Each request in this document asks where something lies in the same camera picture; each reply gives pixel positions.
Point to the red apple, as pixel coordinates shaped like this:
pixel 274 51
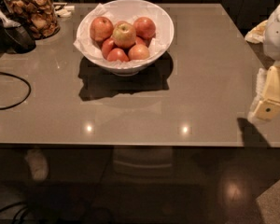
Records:
pixel 144 27
pixel 117 54
pixel 107 46
pixel 138 52
pixel 101 29

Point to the red apple front left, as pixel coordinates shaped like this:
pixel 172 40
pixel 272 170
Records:
pixel 117 54

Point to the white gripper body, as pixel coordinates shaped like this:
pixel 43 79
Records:
pixel 278 33

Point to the small white items on table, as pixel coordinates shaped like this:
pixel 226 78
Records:
pixel 63 10

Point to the white ceramic bowl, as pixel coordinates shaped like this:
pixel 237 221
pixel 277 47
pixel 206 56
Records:
pixel 126 67

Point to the yellow cloth beside table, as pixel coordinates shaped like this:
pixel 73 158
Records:
pixel 256 35

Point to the red apple back left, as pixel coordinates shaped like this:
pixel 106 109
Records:
pixel 101 29

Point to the white object under table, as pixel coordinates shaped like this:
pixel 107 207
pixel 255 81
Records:
pixel 38 164

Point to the red apple middle left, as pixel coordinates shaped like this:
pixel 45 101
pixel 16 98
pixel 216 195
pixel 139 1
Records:
pixel 107 46

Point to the red apple hidden centre right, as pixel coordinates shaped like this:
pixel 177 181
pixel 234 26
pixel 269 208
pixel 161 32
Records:
pixel 139 40

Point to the silver spoon handle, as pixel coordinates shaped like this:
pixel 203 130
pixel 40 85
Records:
pixel 8 23

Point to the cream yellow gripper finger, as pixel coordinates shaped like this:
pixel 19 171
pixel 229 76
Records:
pixel 266 104

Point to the red apple back right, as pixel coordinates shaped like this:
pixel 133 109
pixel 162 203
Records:
pixel 144 27

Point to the yellow-red apple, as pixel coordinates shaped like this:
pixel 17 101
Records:
pixel 124 35

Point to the white paper bowl liner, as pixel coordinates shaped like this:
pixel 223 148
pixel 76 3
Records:
pixel 89 48

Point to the red apple front right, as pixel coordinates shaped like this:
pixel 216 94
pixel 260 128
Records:
pixel 138 52

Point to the glass jar of dried chips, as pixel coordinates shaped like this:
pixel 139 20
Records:
pixel 39 16

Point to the black round appliance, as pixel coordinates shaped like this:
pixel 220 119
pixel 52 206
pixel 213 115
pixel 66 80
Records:
pixel 17 40

